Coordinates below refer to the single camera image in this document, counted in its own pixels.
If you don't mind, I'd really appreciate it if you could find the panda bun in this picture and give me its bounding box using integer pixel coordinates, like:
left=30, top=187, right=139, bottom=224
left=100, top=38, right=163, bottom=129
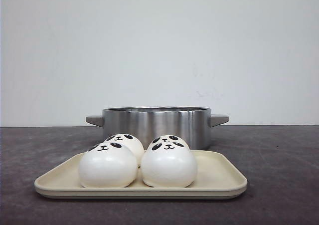
left=78, top=142, right=138, bottom=188
left=148, top=135, right=189, bottom=150
left=141, top=141, right=197, bottom=188
left=104, top=134, right=145, bottom=167

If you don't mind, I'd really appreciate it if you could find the stainless steel pot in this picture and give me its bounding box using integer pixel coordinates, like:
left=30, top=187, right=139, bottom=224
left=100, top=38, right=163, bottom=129
left=86, top=107, right=229, bottom=150

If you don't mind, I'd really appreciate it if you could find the cream rectangular tray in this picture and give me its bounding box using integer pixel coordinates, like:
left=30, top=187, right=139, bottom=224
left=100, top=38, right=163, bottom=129
left=34, top=150, right=247, bottom=200

